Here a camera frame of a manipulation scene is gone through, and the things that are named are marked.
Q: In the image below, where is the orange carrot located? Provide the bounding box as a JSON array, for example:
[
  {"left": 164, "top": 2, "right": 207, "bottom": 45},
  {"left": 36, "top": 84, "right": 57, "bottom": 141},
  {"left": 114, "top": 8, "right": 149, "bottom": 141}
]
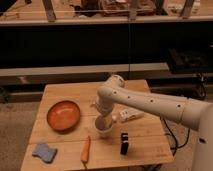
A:
[{"left": 81, "top": 136, "right": 91, "bottom": 163}]

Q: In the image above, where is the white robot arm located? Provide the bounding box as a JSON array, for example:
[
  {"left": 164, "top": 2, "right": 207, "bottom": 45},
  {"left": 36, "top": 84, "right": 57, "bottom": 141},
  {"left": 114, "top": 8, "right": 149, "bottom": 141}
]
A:
[{"left": 96, "top": 75, "right": 213, "bottom": 171}]

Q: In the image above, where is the white ceramic cup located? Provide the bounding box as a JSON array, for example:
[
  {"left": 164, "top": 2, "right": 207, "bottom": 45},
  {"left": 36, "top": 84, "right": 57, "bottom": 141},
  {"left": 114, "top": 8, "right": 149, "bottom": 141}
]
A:
[{"left": 95, "top": 115, "right": 113, "bottom": 138}]

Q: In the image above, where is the orange bowl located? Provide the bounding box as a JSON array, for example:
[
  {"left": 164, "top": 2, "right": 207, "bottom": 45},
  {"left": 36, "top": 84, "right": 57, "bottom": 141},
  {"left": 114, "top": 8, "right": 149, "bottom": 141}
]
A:
[{"left": 47, "top": 101, "right": 81, "bottom": 131}]

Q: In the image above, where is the blue sponge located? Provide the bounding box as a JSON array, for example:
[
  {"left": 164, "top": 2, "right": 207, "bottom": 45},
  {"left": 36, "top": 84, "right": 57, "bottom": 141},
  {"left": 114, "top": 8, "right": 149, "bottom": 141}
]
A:
[{"left": 32, "top": 143, "right": 57, "bottom": 163}]

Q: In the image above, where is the wooden table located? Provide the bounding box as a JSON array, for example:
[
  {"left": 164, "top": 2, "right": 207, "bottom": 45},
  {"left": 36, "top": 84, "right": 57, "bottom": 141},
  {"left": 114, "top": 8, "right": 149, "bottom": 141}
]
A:
[{"left": 21, "top": 82, "right": 173, "bottom": 171}]

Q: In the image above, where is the black and white block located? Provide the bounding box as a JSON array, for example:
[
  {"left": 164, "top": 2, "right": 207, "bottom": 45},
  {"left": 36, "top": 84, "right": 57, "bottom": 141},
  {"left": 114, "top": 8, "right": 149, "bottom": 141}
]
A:
[{"left": 120, "top": 133, "right": 129, "bottom": 155}]

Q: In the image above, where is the black cable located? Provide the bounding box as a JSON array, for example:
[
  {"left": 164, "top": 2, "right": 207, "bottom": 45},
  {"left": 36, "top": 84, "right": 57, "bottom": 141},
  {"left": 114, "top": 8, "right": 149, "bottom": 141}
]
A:
[{"left": 159, "top": 74, "right": 208, "bottom": 156}]

